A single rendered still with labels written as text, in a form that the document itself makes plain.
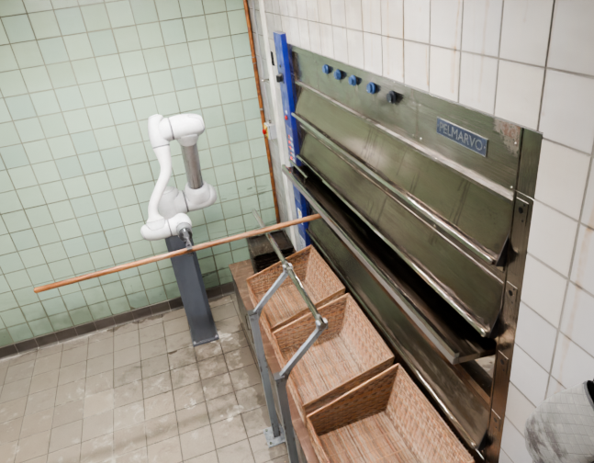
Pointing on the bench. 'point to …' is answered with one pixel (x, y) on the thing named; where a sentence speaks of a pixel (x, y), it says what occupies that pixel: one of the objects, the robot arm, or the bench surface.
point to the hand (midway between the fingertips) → (189, 249)
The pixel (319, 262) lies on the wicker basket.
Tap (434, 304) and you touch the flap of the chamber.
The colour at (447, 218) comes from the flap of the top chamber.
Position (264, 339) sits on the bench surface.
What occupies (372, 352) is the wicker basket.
